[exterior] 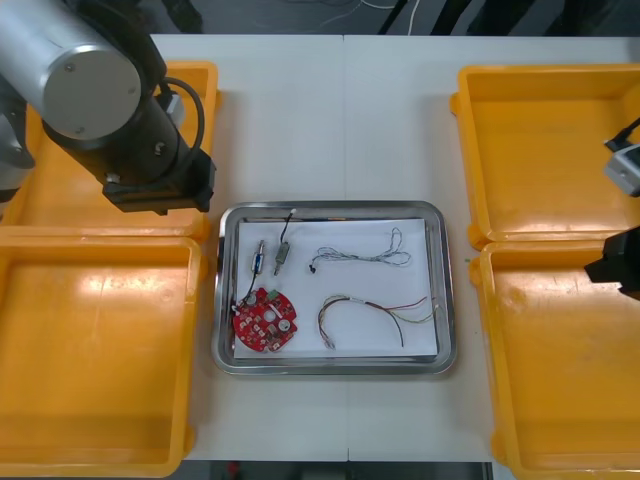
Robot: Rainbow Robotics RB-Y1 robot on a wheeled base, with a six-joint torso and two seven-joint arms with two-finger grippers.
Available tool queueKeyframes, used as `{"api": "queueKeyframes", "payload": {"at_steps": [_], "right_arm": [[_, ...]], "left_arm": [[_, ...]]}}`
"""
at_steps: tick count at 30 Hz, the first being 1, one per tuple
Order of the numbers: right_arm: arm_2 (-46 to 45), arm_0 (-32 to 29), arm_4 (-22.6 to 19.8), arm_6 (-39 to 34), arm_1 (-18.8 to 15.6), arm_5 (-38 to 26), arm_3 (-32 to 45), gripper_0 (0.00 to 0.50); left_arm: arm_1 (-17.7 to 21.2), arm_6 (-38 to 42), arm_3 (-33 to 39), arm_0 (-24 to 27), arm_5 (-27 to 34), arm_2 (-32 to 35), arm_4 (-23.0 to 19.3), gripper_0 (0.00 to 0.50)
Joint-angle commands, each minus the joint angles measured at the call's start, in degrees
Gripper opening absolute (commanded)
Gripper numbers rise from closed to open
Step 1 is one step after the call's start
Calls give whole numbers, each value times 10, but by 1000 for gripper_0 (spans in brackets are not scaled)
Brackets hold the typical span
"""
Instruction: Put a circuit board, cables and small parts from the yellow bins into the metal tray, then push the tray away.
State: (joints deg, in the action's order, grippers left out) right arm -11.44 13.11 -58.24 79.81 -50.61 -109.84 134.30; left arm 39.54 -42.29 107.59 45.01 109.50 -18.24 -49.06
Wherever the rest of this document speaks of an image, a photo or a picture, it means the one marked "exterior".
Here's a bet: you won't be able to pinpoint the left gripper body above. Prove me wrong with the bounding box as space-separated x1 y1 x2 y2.
102 148 217 216

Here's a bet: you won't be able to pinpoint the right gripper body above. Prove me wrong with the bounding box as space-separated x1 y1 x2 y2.
583 230 640 301

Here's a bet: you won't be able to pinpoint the metal solenoid with blue label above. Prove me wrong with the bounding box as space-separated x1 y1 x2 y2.
230 240 269 314

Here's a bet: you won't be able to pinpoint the metal solenoid with white label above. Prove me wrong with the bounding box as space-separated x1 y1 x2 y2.
272 208 300 276

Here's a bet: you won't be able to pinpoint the round red circuit board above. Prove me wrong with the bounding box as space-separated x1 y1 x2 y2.
232 286 300 354

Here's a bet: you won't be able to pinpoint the blue-white twisted wire harness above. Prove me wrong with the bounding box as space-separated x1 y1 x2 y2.
307 227 412 275

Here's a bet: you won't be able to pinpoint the red black green-yellow wire harness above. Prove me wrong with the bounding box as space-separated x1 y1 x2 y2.
317 294 441 351

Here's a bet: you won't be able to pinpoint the yellow-orange plastic bin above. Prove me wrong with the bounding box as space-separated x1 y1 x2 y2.
449 63 640 251
469 241 640 480
0 234 209 479
0 59 224 244

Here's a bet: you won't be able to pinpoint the steel tray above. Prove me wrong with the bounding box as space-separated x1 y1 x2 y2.
209 199 459 376

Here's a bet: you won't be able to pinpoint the white sheet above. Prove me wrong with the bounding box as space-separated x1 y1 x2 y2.
233 218 441 359

